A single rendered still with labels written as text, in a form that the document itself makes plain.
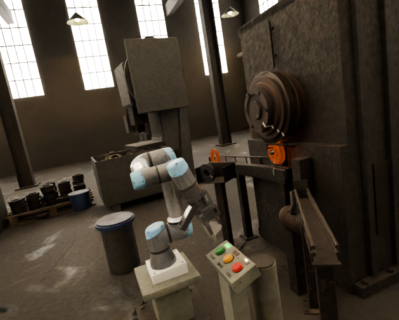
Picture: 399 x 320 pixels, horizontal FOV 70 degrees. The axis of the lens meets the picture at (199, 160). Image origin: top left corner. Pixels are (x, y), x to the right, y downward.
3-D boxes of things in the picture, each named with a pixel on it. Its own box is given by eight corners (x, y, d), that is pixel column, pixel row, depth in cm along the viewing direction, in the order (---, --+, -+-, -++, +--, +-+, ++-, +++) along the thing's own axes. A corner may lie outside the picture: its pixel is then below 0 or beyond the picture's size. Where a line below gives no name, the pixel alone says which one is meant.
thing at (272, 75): (271, 54, 182) (310, 107, 159) (248, 106, 220) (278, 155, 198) (262, 55, 180) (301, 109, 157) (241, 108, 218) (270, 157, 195)
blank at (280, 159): (271, 138, 198) (267, 139, 197) (286, 144, 185) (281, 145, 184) (271, 159, 204) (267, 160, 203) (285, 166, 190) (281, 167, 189)
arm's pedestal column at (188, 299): (148, 355, 146) (137, 310, 142) (136, 310, 183) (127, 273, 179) (218, 324, 159) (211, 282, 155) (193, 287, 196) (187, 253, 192)
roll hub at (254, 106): (259, 78, 182) (280, 110, 168) (245, 108, 205) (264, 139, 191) (251, 79, 180) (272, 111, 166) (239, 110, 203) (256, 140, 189)
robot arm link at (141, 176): (125, 156, 155) (128, 169, 108) (145, 151, 158) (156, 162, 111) (130, 176, 157) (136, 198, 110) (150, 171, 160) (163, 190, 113)
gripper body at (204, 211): (222, 215, 111) (207, 190, 108) (203, 228, 109) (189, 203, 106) (214, 210, 119) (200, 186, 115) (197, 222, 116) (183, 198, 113)
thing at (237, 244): (220, 239, 261) (207, 162, 249) (246, 243, 246) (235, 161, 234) (208, 250, 245) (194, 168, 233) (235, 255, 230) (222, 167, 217)
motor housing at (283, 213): (302, 280, 185) (293, 202, 176) (328, 300, 164) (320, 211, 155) (285, 288, 180) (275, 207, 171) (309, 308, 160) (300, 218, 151)
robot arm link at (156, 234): (148, 246, 168) (142, 225, 166) (170, 239, 171) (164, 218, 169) (150, 254, 156) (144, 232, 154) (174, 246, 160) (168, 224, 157)
